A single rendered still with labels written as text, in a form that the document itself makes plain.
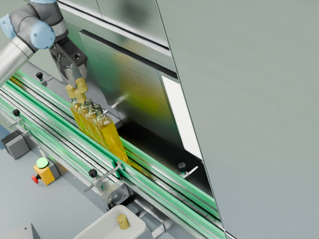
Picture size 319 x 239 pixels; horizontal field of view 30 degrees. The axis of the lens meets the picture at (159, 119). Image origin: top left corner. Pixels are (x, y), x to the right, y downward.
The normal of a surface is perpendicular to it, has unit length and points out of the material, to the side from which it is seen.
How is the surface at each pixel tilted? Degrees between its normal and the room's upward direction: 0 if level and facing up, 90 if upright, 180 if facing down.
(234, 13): 90
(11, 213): 0
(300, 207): 90
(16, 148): 90
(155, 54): 90
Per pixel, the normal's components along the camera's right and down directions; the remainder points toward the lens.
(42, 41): 0.58, 0.38
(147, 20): -0.75, 0.55
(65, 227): -0.25, -0.76
